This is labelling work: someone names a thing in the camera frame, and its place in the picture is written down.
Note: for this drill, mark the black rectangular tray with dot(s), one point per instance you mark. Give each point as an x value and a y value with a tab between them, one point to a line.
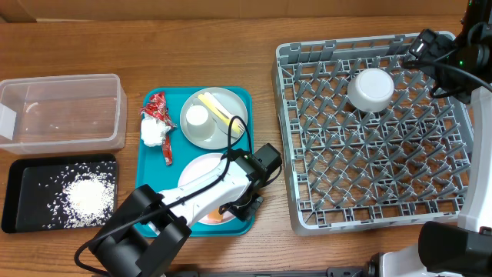
22	210

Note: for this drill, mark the teal plastic tray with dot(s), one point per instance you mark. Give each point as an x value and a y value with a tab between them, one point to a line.
152	169

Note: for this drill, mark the white plastic fork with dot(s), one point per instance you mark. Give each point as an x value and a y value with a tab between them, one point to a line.
222	109

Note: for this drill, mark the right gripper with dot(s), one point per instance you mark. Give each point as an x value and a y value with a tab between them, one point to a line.
434	43

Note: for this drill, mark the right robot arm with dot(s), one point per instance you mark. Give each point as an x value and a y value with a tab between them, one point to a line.
463	249

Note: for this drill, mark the red snack wrapper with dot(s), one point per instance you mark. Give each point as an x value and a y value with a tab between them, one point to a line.
157	108

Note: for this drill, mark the grey round plate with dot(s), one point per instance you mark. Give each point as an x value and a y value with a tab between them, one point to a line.
229	100

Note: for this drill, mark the white paper cup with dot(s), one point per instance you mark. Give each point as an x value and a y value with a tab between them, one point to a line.
200	124

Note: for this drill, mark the pink round plate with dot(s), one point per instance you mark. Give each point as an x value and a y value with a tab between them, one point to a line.
197	168

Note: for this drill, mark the grey bowl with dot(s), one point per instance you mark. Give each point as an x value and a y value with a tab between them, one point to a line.
371	90

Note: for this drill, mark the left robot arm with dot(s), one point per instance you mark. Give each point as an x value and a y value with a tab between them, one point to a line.
149	228

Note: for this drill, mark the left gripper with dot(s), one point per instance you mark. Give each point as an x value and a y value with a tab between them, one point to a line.
247	211

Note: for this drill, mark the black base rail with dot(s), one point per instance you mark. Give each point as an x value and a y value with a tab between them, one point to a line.
329	272

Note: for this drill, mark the orange food piece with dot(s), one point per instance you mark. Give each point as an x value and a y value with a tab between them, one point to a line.
215	216

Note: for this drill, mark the crumpled white napkin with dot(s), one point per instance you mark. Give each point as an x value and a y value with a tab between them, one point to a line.
153	131

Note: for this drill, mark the clear plastic bin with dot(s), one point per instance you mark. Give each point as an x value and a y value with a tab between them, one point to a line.
66	113

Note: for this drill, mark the pile of rice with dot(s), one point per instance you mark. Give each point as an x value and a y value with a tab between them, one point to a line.
80	195

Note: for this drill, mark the grey dishwasher rack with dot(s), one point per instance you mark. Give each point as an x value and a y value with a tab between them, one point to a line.
348	170

